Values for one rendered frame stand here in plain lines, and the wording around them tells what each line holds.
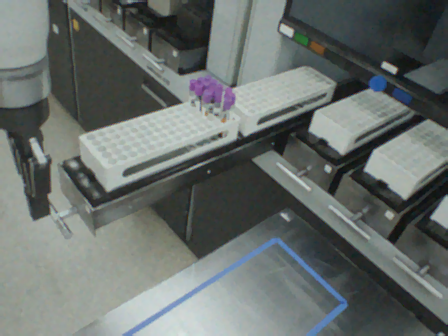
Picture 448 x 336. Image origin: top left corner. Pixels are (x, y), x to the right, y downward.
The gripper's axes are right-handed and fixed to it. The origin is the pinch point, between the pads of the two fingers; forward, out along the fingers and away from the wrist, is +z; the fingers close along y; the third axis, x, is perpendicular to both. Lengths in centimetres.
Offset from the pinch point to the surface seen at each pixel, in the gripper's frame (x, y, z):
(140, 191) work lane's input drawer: -15.0, -6.9, -0.2
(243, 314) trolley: -13.5, -35.1, -1.8
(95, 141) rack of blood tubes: -11.7, 2.6, -6.0
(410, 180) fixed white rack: -55, -35, -6
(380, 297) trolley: -32, -45, -2
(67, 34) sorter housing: -52, 108, 27
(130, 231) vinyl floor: -43, 44, 80
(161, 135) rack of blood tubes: -22.8, -1.1, -5.7
